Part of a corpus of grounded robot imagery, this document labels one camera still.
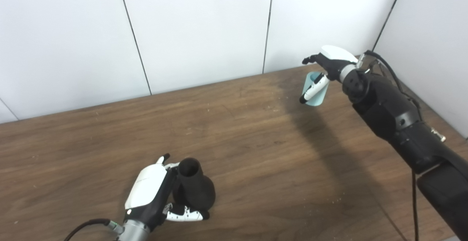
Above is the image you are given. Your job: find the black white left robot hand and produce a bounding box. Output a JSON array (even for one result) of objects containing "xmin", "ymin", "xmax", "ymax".
[{"xmin": 124, "ymin": 154, "xmax": 210, "ymax": 230}]

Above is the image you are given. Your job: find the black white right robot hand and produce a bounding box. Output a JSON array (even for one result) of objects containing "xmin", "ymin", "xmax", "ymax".
[{"xmin": 299, "ymin": 45, "xmax": 359, "ymax": 105}]

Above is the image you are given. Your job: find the light-blue hose piece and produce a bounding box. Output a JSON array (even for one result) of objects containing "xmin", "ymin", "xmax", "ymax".
[{"xmin": 302, "ymin": 71, "xmax": 330, "ymax": 107}]

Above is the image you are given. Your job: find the black flared nozzle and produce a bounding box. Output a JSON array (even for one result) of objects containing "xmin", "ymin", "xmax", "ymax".
[{"xmin": 172, "ymin": 157, "xmax": 216, "ymax": 212}]

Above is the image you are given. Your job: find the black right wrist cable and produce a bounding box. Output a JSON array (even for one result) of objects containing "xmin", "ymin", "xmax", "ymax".
[{"xmin": 356, "ymin": 50, "xmax": 421, "ymax": 241}]

